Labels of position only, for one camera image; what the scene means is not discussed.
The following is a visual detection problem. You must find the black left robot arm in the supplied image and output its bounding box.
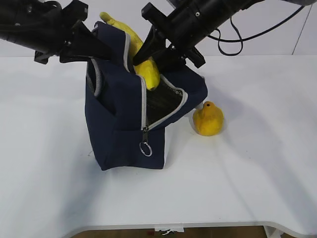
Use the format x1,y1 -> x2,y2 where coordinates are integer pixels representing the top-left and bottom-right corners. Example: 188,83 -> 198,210
0,0 -> 112,64

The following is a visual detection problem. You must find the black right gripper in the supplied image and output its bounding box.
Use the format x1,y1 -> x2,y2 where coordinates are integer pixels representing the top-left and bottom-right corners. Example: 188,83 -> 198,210
133,2 -> 206,75

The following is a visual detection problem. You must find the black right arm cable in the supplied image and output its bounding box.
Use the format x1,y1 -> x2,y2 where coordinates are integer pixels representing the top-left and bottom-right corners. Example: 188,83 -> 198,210
208,4 -> 305,56

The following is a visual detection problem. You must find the navy blue lunch bag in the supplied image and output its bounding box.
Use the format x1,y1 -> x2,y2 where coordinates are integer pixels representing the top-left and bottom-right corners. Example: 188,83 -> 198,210
85,21 -> 208,171

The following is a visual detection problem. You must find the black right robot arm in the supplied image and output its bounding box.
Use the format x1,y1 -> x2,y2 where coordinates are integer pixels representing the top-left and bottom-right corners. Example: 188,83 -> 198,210
133,0 -> 257,71

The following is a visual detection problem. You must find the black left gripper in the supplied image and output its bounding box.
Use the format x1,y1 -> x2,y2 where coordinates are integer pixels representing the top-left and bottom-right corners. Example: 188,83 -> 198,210
34,0 -> 112,64

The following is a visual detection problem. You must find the yellow banana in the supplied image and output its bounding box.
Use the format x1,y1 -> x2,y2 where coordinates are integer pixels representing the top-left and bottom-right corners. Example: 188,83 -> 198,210
99,11 -> 161,91

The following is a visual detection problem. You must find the yellow pear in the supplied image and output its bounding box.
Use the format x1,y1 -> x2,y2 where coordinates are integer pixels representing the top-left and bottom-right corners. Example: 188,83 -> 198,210
193,101 -> 224,136

